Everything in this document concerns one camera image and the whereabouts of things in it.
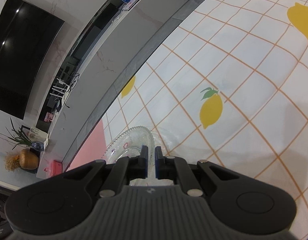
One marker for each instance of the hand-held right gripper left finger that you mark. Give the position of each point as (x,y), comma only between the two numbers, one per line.
(144,161)

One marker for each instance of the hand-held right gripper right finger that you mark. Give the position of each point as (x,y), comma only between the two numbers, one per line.
(158,161)

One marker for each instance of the clear glass plate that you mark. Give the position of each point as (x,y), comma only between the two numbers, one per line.
(130,142)

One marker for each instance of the pink table mat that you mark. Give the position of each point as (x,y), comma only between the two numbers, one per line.
(91,147)

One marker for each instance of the dried flower bunch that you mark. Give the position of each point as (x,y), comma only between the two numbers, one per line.
(11,163)

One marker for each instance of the gold vase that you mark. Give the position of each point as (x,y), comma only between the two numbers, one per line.
(29,158)

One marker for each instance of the pink storage box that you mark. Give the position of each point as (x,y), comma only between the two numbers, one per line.
(54,168)

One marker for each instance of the green plant in blue vase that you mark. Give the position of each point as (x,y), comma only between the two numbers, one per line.
(24,140)

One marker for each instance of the white drawing picture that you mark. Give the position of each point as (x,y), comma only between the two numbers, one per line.
(39,135)

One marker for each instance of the pink photo card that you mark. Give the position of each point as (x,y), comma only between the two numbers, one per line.
(49,117)

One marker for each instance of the small black box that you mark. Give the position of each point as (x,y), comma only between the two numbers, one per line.
(53,103)

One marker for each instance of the white marble tv cabinet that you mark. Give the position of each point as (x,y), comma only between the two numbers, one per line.
(114,55)

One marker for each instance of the white router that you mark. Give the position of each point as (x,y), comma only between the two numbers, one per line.
(58,88)

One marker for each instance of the white tablet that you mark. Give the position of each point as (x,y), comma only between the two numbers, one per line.
(132,3)

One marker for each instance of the black television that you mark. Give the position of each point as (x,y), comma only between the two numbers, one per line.
(21,55)

